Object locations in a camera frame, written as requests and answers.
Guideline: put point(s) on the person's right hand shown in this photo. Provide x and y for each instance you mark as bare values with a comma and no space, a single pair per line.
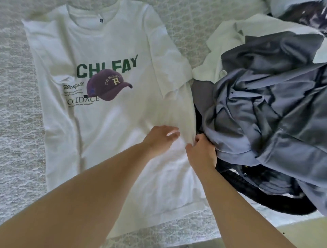
202,153

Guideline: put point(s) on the person's left hand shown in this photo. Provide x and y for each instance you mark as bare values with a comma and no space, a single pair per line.
159,140

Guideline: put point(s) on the white garment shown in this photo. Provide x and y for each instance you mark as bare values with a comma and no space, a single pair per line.
107,143

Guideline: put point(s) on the dark grey garment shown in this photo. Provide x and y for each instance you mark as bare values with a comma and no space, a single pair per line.
271,112

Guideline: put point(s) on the white printed t-shirt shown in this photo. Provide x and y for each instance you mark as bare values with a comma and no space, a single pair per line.
230,38

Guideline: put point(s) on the bed with grey patterned sheet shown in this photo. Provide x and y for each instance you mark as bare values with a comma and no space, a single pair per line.
15,127

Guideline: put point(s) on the light blue hooded jacket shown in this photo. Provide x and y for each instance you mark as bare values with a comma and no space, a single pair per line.
283,6

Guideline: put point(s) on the dark purple patterned garment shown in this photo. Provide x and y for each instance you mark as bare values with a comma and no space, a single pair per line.
309,13

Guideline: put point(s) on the person's left forearm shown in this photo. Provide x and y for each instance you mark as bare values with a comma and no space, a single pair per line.
71,204

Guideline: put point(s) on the person's right forearm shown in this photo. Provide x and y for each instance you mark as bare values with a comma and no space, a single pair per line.
240,214

